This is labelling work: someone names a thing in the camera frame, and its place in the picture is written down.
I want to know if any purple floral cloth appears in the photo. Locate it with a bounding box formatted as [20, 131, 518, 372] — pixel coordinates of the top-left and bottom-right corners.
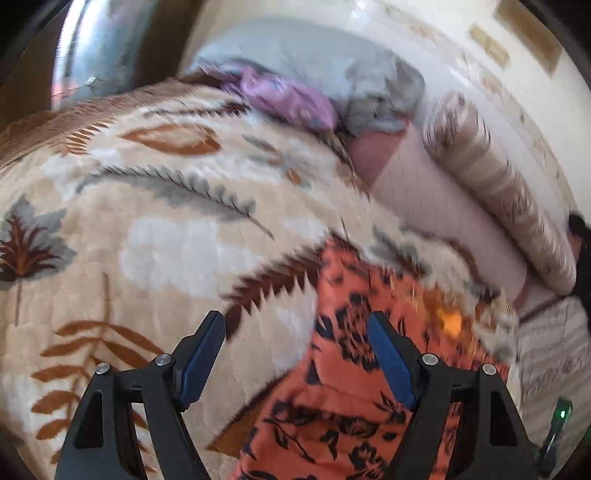
[203, 65, 340, 132]

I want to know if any striped floral bolster pillow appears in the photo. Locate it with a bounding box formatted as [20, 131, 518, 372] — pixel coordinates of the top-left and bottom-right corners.
[422, 90, 578, 296]

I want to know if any beige leaf print blanket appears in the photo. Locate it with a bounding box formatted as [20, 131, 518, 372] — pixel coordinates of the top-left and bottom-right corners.
[0, 76, 520, 480]

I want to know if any orange black floral garment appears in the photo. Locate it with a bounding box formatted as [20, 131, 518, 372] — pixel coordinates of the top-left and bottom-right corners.
[205, 235, 511, 480]

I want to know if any striped floral flat pillow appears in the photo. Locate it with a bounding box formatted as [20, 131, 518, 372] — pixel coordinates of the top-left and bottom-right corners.
[512, 295, 591, 444]

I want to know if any grey pillow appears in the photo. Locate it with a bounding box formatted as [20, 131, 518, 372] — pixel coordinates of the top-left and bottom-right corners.
[185, 23, 426, 137]

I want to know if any patterned glass window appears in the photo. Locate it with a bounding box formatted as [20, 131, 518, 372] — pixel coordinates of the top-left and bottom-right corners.
[51, 0, 139, 112]

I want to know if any pink bed sheet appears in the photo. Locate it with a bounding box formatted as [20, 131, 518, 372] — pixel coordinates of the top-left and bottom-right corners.
[348, 117, 561, 319]

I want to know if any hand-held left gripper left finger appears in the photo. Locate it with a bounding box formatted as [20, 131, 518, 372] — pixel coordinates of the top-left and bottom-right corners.
[54, 310, 227, 480]

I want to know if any dark cloth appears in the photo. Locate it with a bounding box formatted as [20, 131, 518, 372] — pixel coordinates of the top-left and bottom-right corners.
[566, 212, 591, 296]

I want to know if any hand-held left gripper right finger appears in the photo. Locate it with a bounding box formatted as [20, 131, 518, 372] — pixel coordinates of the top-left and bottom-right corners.
[367, 311, 541, 480]

